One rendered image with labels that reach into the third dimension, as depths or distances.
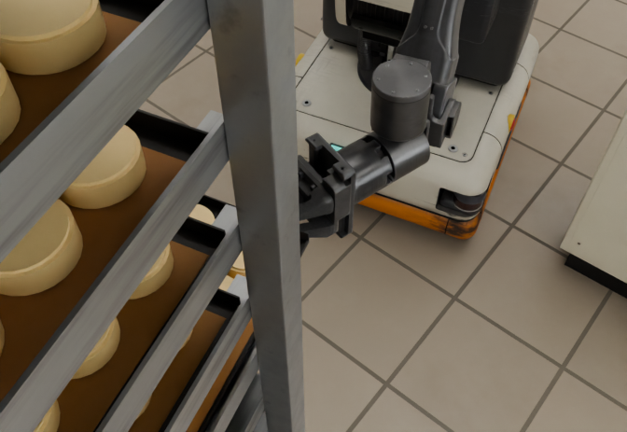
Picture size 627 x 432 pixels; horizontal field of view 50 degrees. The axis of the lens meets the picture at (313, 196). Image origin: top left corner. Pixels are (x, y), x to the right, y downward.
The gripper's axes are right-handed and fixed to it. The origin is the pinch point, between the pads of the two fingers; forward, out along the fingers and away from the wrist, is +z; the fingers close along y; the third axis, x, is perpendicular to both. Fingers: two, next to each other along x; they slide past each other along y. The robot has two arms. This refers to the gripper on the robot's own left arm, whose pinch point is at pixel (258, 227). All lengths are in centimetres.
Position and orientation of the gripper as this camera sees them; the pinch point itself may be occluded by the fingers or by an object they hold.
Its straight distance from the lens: 65.5
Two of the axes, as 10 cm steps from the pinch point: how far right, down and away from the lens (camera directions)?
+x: 5.8, 6.3, -5.1
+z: -8.1, 4.6, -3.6
